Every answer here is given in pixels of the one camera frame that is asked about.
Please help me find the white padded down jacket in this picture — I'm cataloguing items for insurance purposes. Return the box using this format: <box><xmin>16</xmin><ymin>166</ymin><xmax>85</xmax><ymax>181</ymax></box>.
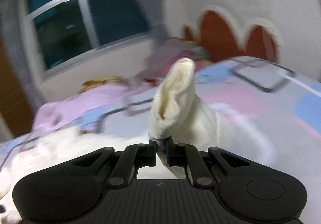
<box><xmin>148</xmin><ymin>58</ymin><xmax>275</xmax><ymax>179</ymax></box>

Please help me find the stack of folded clothes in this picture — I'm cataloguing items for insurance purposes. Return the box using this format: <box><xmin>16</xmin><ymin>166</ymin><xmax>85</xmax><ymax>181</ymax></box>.
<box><xmin>137</xmin><ymin>38</ymin><xmax>213</xmax><ymax>82</ymax></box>

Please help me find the pink blanket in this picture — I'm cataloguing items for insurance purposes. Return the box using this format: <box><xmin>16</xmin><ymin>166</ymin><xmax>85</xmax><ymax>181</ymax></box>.
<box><xmin>31</xmin><ymin>83</ymin><xmax>148</xmax><ymax>132</ymax></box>

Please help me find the yellow orange plush toy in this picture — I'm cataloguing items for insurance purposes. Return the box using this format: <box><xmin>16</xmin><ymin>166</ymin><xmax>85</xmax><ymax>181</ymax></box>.
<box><xmin>79</xmin><ymin>76</ymin><xmax>123</xmax><ymax>94</ymax></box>

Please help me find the patterned grey blue bedsheet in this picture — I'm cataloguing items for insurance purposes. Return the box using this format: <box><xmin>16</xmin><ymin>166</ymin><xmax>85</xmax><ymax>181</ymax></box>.
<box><xmin>1</xmin><ymin>57</ymin><xmax>320</xmax><ymax>223</ymax></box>

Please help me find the red heart-shaped headboard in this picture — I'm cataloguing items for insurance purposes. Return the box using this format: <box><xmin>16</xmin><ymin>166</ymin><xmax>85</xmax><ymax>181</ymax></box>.
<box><xmin>182</xmin><ymin>5</ymin><xmax>281</xmax><ymax>63</ymax></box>

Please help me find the aluminium frame window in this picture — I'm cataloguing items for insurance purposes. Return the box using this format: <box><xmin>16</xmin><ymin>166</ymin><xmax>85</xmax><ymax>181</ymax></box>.
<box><xmin>26</xmin><ymin>0</ymin><xmax>150</xmax><ymax>78</ymax></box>

